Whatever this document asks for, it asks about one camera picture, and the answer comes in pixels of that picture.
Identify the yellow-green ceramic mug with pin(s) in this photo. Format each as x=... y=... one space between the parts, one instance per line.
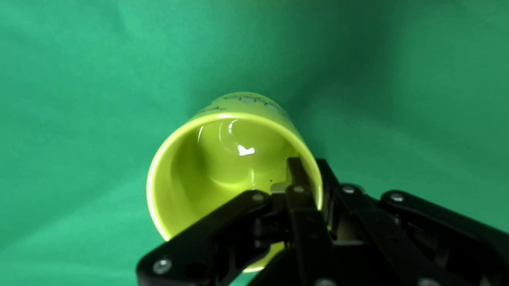
x=242 y=141

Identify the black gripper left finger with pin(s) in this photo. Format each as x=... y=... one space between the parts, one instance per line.
x=218 y=249

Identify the green tablecloth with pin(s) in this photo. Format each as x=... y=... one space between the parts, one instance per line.
x=395 y=94

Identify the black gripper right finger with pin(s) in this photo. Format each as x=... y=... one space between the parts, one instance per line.
x=406 y=241

